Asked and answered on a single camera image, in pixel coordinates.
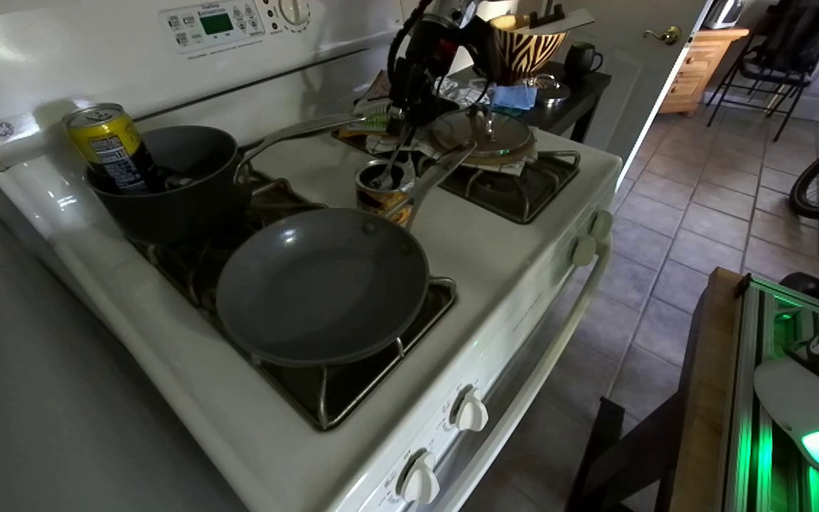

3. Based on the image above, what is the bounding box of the tin with orange label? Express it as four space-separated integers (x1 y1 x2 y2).
352 156 423 230

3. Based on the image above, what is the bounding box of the black mug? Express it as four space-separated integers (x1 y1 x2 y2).
561 41 610 85

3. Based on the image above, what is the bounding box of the black chair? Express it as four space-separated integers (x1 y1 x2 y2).
703 0 819 144

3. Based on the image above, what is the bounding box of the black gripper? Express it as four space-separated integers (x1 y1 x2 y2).
389 12 477 139

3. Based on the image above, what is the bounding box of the grey refrigerator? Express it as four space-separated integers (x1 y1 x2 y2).
0 150 248 512

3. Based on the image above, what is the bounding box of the black side table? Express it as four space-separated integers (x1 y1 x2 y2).
463 58 615 144

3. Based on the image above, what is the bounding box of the white stove knob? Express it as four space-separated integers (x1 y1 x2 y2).
585 204 617 241
393 447 445 508
446 382 492 436
567 230 602 271

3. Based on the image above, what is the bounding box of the green lit aluminium frame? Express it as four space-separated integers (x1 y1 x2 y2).
722 272 819 512

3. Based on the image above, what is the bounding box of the small glass jar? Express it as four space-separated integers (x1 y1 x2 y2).
533 72 573 114

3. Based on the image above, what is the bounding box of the grey frying pan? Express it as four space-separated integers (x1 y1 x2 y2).
214 139 477 370

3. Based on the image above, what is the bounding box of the white door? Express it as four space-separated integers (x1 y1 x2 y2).
570 0 720 188

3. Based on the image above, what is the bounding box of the black burner grate under lid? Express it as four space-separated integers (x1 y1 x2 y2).
332 124 585 228

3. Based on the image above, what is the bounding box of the white oven dial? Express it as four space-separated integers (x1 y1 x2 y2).
277 0 315 28

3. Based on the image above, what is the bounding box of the white gas stove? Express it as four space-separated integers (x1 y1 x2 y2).
0 0 627 512

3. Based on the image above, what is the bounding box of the wooden cabinet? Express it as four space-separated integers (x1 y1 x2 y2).
659 25 750 120

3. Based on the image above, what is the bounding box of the yellow drink can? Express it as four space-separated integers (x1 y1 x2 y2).
62 99 166 197

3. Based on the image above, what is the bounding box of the brass door knob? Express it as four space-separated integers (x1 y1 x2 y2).
642 22 682 48

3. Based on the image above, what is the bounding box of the blue sponge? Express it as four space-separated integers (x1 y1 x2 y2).
490 82 541 116

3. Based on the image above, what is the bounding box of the dark saucepan with long handle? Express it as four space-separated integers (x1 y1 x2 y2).
82 110 383 247

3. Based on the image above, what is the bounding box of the zebra pattern bowl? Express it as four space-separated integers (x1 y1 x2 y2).
486 12 573 79

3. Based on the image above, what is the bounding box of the wooden cart board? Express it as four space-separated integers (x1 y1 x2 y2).
669 267 750 512

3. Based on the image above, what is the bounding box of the metal spoon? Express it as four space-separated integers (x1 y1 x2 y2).
371 124 416 191

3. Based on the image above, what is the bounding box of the black burner grate under pans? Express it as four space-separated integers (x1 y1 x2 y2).
116 181 462 436

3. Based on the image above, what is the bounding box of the black floor stand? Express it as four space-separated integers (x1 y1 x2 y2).
563 395 689 512

